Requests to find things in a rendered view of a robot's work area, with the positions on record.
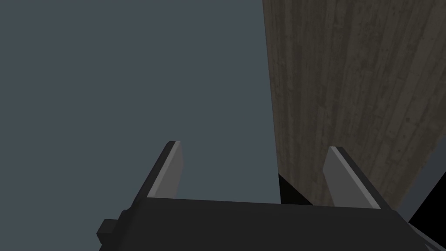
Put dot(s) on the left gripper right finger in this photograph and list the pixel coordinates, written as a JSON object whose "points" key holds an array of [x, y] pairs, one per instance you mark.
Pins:
{"points": [[343, 184]]}

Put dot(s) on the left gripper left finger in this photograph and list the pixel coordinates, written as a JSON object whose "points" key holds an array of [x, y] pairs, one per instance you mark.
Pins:
{"points": [[166, 174]]}

